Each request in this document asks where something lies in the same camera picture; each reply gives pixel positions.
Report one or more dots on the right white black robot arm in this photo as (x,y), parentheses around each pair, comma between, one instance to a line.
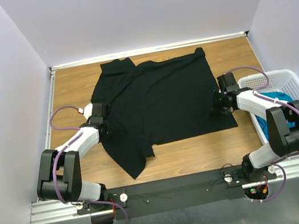
(273,151)

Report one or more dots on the white plastic basket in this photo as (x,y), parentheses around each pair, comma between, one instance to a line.
(282,84)

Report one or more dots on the blue t shirt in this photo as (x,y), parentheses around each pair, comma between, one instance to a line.
(281,118)

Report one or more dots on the black t shirt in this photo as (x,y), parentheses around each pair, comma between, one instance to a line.
(153,103)

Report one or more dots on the aluminium back rail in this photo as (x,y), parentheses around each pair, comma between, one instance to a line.
(148,50)

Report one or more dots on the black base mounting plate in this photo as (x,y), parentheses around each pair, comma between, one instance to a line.
(236,183)

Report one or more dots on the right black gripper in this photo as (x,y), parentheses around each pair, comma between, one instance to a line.
(214,106)

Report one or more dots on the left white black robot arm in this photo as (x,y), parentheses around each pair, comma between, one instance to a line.
(60,176)

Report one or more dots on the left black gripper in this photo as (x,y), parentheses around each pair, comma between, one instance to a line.
(105,138)

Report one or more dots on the aluminium front rail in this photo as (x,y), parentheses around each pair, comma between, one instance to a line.
(51,211)

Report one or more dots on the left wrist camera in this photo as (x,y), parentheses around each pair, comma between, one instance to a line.
(86,111)

